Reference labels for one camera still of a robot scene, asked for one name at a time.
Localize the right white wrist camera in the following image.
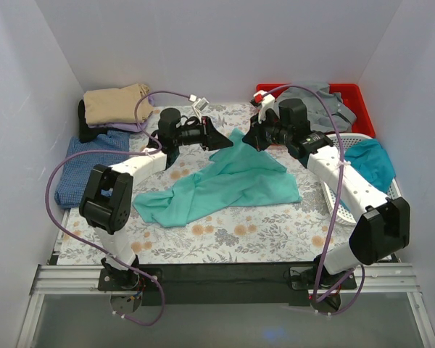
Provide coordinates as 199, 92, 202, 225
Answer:
250, 90, 275, 124

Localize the white plastic basket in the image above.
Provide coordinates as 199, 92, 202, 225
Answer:
315, 133, 401, 225

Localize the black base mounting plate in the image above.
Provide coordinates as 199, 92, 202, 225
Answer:
97, 261, 357, 307

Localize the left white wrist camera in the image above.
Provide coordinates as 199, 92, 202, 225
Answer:
188, 94, 209, 114

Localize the mint green t shirt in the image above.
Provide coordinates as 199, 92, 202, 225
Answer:
133, 128, 302, 228

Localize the blue checkered shirt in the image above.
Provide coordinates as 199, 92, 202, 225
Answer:
54, 130, 130, 210

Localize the folded black garment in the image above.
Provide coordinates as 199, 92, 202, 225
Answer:
78, 99, 96, 143

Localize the folded lavender shirt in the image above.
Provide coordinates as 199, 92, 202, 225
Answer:
85, 96, 154, 133

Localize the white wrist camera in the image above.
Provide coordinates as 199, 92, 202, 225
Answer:
188, 94, 209, 114
250, 90, 275, 124

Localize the teal blue t shirt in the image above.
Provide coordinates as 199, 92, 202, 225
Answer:
345, 139, 396, 193

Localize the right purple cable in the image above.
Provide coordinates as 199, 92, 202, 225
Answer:
262, 85, 366, 317

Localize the aluminium frame rail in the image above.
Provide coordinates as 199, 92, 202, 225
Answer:
30, 262, 435, 347

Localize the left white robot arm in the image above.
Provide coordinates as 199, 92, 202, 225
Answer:
79, 108, 233, 290

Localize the grey polo shirt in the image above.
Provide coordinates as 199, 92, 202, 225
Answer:
275, 82, 357, 133

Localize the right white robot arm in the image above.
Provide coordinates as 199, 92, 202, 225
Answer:
243, 94, 410, 289

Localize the red plastic tray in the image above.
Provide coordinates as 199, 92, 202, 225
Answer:
255, 83, 376, 138

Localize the floral patterned table mat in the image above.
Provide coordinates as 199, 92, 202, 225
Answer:
57, 104, 392, 264

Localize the folded beige shirt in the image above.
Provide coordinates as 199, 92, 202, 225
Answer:
83, 83, 153, 125

